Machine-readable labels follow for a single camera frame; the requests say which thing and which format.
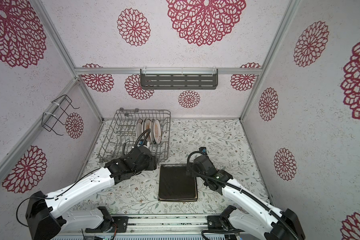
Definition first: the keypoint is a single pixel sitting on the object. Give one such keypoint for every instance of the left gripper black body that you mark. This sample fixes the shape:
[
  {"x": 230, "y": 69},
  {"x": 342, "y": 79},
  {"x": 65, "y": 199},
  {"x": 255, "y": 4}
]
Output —
[{"x": 150, "y": 164}]

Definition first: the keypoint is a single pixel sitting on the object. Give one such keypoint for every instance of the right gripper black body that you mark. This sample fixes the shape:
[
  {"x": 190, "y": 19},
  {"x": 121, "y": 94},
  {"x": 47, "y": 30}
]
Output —
[{"x": 201, "y": 176}]

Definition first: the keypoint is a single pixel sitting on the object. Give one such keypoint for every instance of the white round plate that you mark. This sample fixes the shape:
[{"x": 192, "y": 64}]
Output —
[
  {"x": 139, "y": 127},
  {"x": 152, "y": 126},
  {"x": 146, "y": 126},
  {"x": 157, "y": 132}
]

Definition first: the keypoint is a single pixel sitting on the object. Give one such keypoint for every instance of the white square plate black rim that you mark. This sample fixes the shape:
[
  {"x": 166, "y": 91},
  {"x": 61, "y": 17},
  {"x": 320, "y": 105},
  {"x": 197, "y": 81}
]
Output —
[{"x": 178, "y": 194}]

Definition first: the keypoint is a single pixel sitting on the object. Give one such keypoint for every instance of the floral patterned rectangular plate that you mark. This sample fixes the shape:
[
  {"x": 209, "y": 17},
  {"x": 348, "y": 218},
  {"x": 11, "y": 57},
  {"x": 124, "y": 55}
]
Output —
[{"x": 177, "y": 199}]

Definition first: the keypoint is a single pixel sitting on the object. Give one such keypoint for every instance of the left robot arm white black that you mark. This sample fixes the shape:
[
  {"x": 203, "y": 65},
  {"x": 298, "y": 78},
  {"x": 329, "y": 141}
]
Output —
[{"x": 49, "y": 214}]

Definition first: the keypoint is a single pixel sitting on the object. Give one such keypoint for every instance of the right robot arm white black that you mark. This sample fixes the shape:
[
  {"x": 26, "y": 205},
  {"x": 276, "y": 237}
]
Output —
[{"x": 263, "y": 221}]

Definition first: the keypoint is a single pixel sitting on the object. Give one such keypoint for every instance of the grey wire dish rack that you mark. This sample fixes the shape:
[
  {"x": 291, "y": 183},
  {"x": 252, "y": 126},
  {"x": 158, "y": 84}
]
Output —
[{"x": 120, "y": 134}]

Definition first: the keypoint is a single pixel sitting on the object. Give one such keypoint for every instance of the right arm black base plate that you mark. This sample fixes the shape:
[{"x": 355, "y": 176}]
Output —
[{"x": 228, "y": 222}]

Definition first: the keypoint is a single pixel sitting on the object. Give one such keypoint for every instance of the aluminium mounting rail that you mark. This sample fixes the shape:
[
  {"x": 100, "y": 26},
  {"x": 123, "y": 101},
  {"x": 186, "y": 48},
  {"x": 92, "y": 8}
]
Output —
[{"x": 167, "y": 223}]

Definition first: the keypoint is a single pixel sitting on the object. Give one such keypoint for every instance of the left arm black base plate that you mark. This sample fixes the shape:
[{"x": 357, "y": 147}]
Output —
[{"x": 117, "y": 223}]

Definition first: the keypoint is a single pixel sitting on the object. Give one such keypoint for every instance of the grey slotted wall shelf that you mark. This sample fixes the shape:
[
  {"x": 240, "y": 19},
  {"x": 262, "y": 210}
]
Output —
[{"x": 178, "y": 80}]

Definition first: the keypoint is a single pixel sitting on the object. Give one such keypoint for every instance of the black wire wall holder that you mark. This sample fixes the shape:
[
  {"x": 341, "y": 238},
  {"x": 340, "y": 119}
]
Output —
[{"x": 53, "y": 117}]

